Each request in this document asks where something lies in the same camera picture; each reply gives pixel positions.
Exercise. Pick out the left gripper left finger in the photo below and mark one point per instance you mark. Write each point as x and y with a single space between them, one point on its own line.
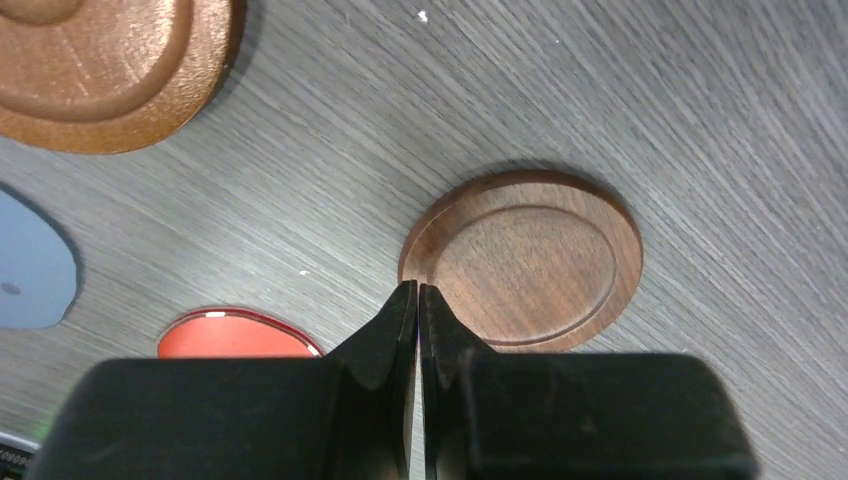
342 416

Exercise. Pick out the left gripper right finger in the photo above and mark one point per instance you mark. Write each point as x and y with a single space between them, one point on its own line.
491 415

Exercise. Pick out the red apple smiley coaster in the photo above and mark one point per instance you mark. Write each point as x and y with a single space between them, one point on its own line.
233 332

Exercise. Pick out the dark walnut round coaster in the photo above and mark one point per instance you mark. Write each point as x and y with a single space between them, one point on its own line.
528 260

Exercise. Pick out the blue round coaster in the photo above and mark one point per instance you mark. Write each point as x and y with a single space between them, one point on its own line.
39 268

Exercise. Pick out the brown ridged wooden coaster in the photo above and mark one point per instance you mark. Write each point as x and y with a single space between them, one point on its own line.
103 77

